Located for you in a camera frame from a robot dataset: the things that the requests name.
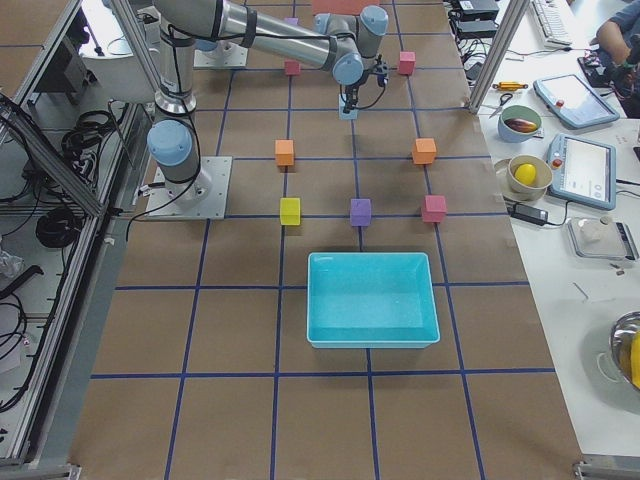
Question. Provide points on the purple block far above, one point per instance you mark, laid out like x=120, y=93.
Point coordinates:
x=360, y=213

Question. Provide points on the yellow block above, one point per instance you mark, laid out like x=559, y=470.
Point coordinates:
x=290, y=211

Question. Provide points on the blue bowl with fruit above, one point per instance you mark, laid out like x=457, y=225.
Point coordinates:
x=518, y=123

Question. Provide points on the orange block left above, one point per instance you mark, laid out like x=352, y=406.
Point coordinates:
x=424, y=151

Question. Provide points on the pink block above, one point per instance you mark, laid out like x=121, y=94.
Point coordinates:
x=292, y=67
x=406, y=63
x=433, y=208

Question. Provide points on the aluminium frame post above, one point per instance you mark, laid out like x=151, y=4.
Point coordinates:
x=508, y=26

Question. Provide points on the orange block right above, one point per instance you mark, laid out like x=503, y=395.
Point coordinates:
x=284, y=152

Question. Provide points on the teal plastic tray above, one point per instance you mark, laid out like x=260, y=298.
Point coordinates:
x=371, y=300

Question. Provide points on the metal bowl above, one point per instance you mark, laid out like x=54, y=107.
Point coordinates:
x=620, y=363

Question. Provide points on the orange block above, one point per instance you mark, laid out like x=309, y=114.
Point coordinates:
x=284, y=152
x=424, y=151

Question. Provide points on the light blue block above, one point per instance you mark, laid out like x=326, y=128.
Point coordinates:
x=345, y=112

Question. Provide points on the kitchen scale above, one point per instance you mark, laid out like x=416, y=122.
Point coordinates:
x=602, y=238

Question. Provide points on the black power adapter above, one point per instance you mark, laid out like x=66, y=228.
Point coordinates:
x=528, y=214

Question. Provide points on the gold metal cylinder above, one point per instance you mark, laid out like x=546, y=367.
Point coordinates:
x=508, y=86

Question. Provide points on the scissors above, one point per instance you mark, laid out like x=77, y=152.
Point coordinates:
x=503, y=100

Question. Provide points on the teach pendant far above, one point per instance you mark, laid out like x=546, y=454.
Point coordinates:
x=574, y=102

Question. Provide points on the pink block middle left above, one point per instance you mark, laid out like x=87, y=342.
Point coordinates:
x=406, y=63

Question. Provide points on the pink block middle right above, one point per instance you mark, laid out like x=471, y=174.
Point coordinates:
x=292, y=67

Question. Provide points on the pink plastic tray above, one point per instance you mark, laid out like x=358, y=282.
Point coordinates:
x=341, y=7

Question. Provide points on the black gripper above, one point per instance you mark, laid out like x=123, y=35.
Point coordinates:
x=350, y=93

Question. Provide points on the pink block far left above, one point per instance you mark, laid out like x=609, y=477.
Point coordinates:
x=433, y=208

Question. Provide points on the yellow lemon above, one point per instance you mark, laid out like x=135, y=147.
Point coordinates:
x=525, y=174

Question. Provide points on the teach pendant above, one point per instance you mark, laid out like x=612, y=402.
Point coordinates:
x=583, y=171
x=574, y=102

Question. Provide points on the cream bowl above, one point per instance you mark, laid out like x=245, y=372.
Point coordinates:
x=543, y=179

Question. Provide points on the teach pendant near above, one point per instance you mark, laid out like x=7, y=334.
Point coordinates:
x=583, y=171

